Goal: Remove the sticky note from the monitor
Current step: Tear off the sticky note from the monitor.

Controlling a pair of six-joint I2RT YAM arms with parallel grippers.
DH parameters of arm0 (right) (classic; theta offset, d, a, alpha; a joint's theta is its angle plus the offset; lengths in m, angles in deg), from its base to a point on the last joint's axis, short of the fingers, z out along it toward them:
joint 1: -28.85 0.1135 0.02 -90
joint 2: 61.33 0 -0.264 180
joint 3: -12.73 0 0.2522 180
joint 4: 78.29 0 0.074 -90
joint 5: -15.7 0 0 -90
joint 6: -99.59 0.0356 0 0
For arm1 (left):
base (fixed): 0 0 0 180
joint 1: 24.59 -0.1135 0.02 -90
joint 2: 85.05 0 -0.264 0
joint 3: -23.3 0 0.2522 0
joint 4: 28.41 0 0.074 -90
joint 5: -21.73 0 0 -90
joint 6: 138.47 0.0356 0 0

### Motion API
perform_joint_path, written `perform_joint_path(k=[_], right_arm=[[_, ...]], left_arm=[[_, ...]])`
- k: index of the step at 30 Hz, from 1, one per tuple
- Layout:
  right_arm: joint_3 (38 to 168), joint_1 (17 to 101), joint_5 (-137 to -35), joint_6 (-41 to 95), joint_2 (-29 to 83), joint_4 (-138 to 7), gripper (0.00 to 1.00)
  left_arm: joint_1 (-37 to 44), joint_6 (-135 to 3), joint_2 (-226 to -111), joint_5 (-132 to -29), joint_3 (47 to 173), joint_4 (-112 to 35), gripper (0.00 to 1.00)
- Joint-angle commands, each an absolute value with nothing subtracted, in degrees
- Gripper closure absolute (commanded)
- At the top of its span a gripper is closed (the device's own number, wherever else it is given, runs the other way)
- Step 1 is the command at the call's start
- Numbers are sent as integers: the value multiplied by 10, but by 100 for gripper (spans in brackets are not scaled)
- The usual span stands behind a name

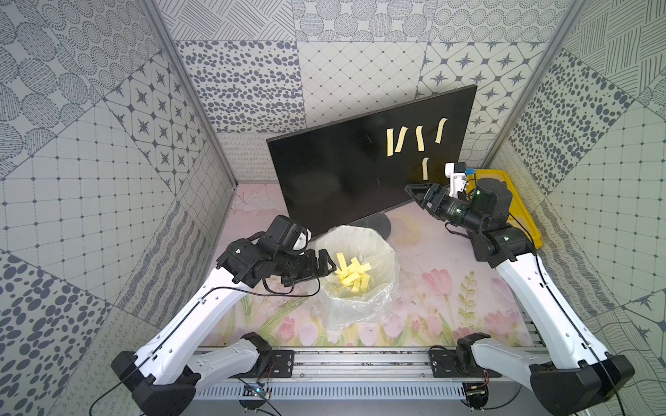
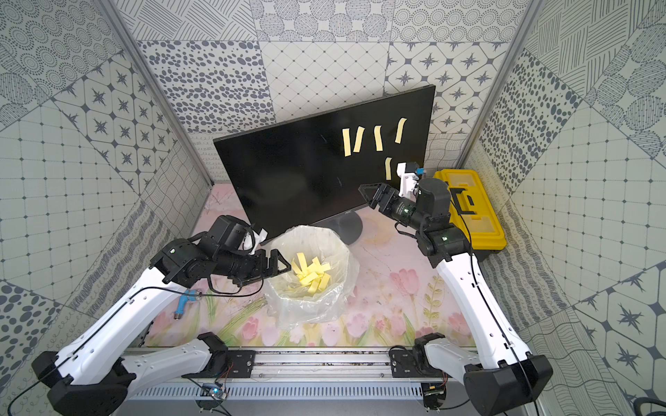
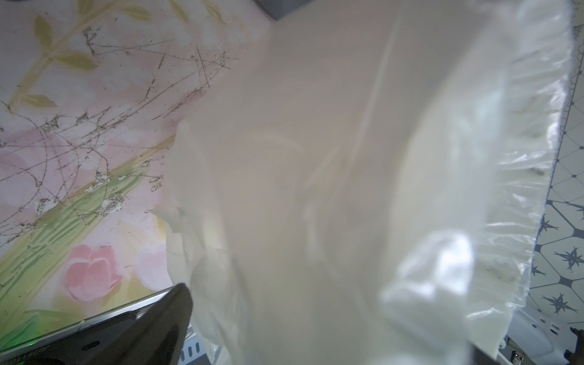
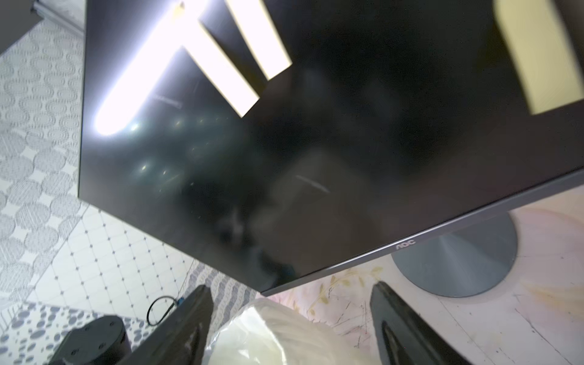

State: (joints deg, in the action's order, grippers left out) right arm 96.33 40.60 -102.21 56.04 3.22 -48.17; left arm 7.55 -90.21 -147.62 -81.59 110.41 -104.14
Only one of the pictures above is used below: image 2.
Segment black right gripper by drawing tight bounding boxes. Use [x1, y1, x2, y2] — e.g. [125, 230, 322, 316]
[361, 182, 429, 232]

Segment bin with clear plastic liner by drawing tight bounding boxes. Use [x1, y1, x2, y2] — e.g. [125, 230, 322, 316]
[265, 225, 360, 329]

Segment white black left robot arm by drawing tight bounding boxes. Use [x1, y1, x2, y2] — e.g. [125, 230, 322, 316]
[32, 215, 291, 415]

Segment yellow sticky note strip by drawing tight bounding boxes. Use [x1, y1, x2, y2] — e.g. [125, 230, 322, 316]
[384, 157, 392, 181]
[395, 118, 407, 144]
[373, 125, 383, 152]
[353, 127, 365, 153]
[342, 128, 351, 157]

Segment round grey monitor stand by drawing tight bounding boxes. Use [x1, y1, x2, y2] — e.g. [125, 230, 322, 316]
[315, 211, 364, 245]

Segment pile of yellow sticky notes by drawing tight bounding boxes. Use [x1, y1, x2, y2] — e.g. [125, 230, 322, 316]
[291, 252, 332, 295]

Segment black computer monitor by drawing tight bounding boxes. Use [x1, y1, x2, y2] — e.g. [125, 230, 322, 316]
[213, 86, 435, 239]

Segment blue grey screwdriver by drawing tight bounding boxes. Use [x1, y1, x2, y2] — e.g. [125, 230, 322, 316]
[173, 291, 200, 321]

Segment yellow black toolbox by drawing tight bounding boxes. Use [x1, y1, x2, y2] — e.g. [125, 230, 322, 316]
[435, 169, 506, 262]

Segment floral pink table mat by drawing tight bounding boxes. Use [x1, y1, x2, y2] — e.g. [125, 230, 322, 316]
[144, 208, 475, 348]

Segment small green circuit board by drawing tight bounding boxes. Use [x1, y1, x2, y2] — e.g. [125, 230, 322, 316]
[201, 383, 228, 402]

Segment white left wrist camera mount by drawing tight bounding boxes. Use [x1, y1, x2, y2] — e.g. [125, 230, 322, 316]
[244, 229, 267, 254]

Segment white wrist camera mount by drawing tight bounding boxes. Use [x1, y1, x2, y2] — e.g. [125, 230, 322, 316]
[244, 229, 267, 254]
[396, 162, 424, 201]

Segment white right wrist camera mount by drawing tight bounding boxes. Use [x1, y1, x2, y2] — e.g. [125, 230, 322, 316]
[396, 162, 424, 201]

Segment black motor under rail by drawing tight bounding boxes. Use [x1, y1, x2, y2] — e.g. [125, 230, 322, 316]
[421, 382, 447, 411]

